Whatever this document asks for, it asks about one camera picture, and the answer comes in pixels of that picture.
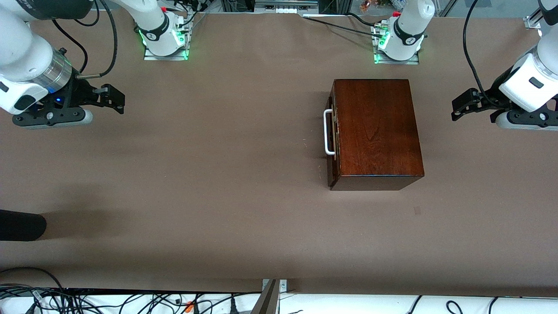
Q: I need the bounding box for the white metal drawer handle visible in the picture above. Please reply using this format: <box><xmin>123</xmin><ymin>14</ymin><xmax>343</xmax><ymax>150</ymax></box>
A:
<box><xmin>323</xmin><ymin>109</ymin><xmax>337</xmax><ymax>156</ymax></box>

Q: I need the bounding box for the wooden drawer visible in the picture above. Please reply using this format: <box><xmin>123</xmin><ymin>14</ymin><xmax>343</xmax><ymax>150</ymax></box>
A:
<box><xmin>327</xmin><ymin>94</ymin><xmax>340</xmax><ymax>189</ymax></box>

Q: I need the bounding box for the aluminium corner extrusion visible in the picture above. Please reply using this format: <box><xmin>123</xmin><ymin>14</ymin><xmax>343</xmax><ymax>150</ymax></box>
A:
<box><xmin>523</xmin><ymin>0</ymin><xmax>545</xmax><ymax>30</ymax></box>

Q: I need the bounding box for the dark brown wooden cabinet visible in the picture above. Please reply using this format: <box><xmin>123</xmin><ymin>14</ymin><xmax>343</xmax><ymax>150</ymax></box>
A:
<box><xmin>330</xmin><ymin>78</ymin><xmax>425</xmax><ymax>191</ymax></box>

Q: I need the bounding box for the black cylindrical object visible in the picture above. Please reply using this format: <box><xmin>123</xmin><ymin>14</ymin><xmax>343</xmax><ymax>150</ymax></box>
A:
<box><xmin>0</xmin><ymin>209</ymin><xmax>47</xmax><ymax>242</ymax></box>

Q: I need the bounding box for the dark aluminium beam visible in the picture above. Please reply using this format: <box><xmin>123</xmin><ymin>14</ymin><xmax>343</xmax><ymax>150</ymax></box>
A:
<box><xmin>251</xmin><ymin>279</ymin><xmax>280</xmax><ymax>314</ymax></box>

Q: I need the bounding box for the right arm black connector cable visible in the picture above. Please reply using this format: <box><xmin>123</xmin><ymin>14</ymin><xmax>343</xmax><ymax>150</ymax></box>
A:
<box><xmin>76</xmin><ymin>0</ymin><xmax>118</xmax><ymax>79</ymax></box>

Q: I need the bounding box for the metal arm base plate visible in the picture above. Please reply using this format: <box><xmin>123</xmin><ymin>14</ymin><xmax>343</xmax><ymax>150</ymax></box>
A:
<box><xmin>374</xmin><ymin>51</ymin><xmax>420</xmax><ymax>65</ymax></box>
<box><xmin>144</xmin><ymin>44</ymin><xmax>189</xmax><ymax>61</ymax></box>

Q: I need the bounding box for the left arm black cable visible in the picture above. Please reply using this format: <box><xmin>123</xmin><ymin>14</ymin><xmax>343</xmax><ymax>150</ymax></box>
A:
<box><xmin>463</xmin><ymin>0</ymin><xmax>502</xmax><ymax>107</ymax></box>

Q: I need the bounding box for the short black table cable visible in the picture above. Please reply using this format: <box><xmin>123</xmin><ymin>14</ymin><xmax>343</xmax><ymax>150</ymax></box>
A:
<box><xmin>347</xmin><ymin>12</ymin><xmax>378</xmax><ymax>27</ymax></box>

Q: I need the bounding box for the long black table cable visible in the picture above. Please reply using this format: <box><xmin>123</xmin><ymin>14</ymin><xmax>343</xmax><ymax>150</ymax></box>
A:
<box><xmin>303</xmin><ymin>15</ymin><xmax>384</xmax><ymax>35</ymax></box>

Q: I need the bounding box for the black arched cable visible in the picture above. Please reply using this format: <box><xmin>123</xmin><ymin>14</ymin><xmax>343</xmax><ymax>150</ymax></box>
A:
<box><xmin>0</xmin><ymin>266</ymin><xmax>65</xmax><ymax>290</ymax></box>

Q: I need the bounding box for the black cable tangle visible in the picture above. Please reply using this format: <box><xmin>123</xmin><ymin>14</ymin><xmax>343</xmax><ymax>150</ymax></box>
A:
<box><xmin>0</xmin><ymin>283</ymin><xmax>262</xmax><ymax>314</ymax></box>

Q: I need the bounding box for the silver beam bracket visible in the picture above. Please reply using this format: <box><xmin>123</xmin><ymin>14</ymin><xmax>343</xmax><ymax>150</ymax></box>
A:
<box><xmin>262</xmin><ymin>279</ymin><xmax>288</xmax><ymax>294</ymax></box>

